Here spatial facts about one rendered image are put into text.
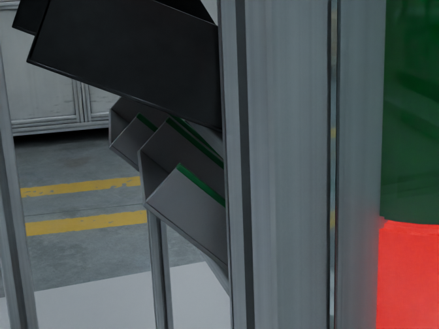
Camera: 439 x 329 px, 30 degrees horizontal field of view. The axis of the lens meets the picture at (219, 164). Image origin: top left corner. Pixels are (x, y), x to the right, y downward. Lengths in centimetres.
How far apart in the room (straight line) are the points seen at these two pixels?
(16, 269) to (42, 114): 404
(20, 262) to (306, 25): 46
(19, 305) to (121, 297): 58
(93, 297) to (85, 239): 225
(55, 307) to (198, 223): 56
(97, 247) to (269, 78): 322
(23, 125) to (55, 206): 92
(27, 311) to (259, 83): 47
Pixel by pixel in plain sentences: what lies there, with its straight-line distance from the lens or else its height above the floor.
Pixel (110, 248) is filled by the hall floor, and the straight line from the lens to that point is 334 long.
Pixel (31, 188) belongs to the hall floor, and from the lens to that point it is 406.
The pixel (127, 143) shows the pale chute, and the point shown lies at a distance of 78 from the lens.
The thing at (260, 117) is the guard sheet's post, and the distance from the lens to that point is 16.
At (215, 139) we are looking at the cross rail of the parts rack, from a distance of 64.
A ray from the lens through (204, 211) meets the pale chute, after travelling 65.
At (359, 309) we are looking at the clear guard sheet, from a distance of 16.
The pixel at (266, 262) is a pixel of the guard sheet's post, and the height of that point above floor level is 135.
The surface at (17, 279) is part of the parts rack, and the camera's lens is 60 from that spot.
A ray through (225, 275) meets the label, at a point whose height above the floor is 111.
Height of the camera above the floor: 143
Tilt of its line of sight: 20 degrees down
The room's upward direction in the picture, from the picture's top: 3 degrees counter-clockwise
